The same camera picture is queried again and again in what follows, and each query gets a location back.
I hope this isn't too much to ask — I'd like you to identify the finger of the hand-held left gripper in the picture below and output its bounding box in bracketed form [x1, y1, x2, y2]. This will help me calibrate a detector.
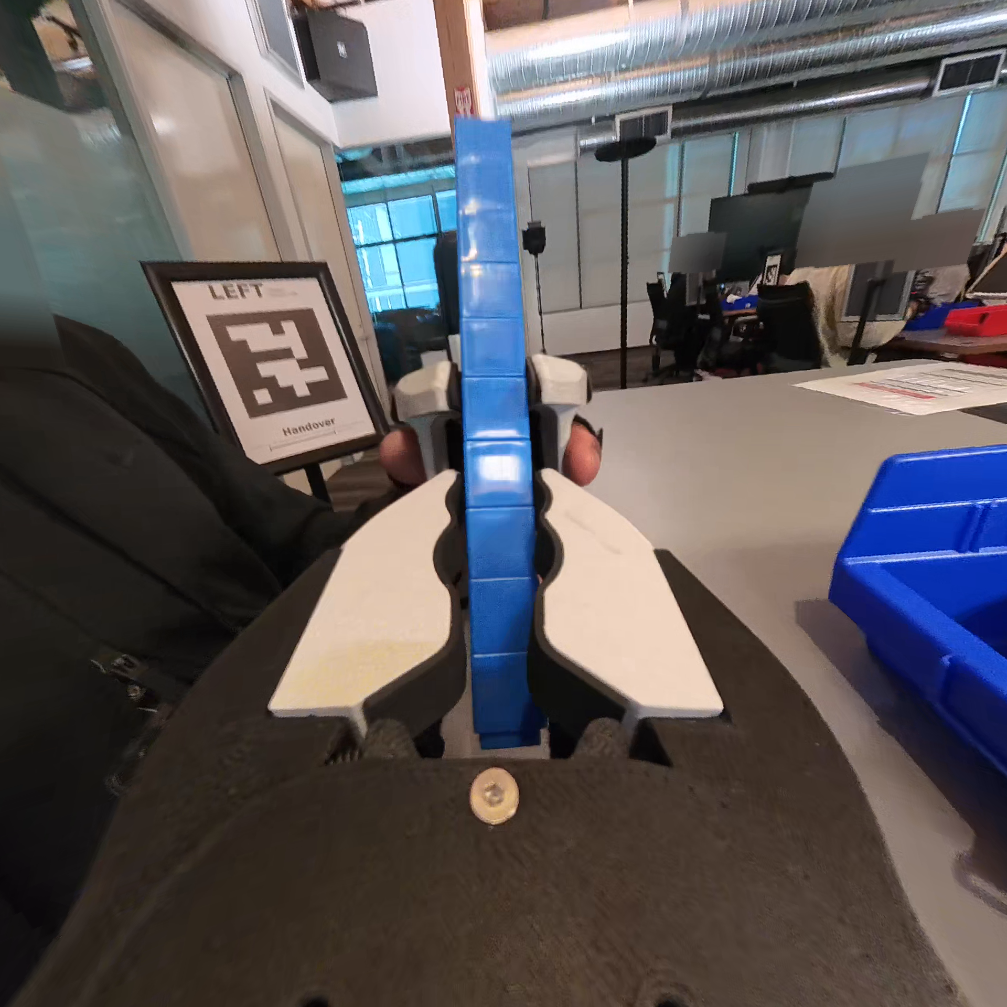
[526, 352, 593, 473]
[391, 360, 464, 483]

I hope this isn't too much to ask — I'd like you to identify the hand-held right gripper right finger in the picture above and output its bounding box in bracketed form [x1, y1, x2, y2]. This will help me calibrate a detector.
[533, 468, 725, 722]

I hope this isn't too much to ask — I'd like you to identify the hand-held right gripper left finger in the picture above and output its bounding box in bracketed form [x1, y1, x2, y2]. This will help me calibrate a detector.
[267, 469, 469, 721]

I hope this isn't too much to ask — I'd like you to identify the blue plastic block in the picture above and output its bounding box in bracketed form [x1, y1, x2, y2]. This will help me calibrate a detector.
[452, 115, 549, 750]

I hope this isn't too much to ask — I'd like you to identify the person's left forearm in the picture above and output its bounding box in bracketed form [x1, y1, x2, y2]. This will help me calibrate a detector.
[0, 313, 406, 654]

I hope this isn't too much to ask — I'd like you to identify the person's left hand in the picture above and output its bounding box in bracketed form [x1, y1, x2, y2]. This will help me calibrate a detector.
[378, 415, 605, 486]

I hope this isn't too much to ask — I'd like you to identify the black office chair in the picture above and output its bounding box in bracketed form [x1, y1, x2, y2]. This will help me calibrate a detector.
[755, 282, 823, 371]
[645, 279, 693, 379]

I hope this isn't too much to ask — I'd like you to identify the black framed marker sign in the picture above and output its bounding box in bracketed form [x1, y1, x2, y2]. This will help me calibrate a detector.
[141, 260, 392, 505]

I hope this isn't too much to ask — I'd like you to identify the wooden support beam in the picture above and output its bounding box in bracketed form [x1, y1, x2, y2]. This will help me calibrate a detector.
[433, 0, 494, 121]

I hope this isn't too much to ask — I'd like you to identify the black computer monitor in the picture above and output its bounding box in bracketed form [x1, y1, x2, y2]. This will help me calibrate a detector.
[708, 173, 835, 282]

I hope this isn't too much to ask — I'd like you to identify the white air vent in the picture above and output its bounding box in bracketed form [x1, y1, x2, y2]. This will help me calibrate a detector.
[934, 50, 1007, 98]
[614, 108, 674, 143]

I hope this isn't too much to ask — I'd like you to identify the blue plastic bin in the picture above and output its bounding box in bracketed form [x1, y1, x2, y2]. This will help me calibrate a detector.
[828, 444, 1007, 777]

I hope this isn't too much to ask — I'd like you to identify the printed paper sheet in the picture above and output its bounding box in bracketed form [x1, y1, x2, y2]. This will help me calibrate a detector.
[793, 362, 1007, 418]

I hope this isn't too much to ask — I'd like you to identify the red plastic bin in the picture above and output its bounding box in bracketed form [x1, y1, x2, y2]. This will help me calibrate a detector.
[943, 304, 1007, 339]

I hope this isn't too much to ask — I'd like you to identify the black wall speaker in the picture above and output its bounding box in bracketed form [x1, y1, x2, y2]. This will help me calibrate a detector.
[303, 8, 379, 104]

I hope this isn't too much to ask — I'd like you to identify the thin silver duct pipe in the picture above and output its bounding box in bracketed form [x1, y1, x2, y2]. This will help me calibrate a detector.
[578, 67, 941, 154]

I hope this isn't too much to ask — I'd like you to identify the large silver air duct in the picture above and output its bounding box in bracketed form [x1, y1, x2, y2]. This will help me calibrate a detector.
[484, 0, 1007, 119]

